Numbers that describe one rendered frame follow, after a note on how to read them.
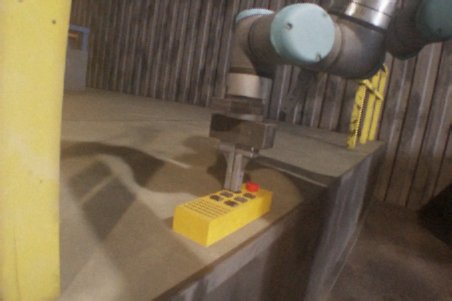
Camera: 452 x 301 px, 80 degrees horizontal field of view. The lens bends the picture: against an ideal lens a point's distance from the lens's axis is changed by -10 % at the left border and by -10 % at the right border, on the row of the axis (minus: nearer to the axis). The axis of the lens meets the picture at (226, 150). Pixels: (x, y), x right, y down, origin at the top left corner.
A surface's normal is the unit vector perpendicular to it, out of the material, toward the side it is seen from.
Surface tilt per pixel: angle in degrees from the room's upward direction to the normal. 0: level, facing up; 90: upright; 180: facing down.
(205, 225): 90
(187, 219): 90
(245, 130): 90
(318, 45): 90
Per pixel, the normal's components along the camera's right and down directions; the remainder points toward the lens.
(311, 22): 0.32, 0.22
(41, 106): 0.82, 0.22
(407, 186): -0.54, 0.07
